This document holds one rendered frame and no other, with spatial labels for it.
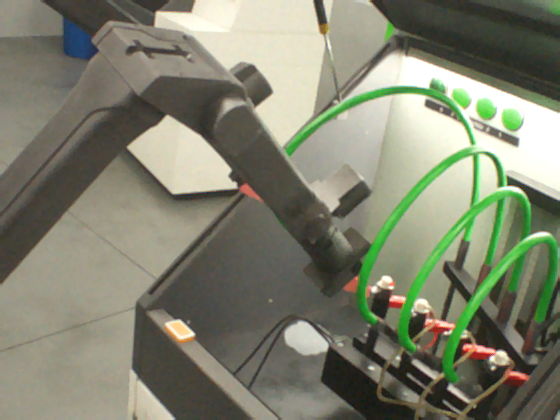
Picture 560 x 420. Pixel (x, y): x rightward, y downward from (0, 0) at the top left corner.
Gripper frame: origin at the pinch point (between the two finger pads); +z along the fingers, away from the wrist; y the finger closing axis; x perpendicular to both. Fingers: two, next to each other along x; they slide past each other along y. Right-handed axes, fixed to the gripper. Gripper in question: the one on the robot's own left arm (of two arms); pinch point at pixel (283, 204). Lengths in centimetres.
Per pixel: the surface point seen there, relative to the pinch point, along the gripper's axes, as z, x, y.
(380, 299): 22.1, -2.4, 0.8
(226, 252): 3.0, 16.5, 20.2
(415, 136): 10.0, -25.2, 33.2
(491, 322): 36.1, -14.6, -2.0
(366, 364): 29.8, 6.2, 0.7
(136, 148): -41, 89, 330
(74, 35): -177, 124, 573
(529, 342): 38.2, -17.3, -11.7
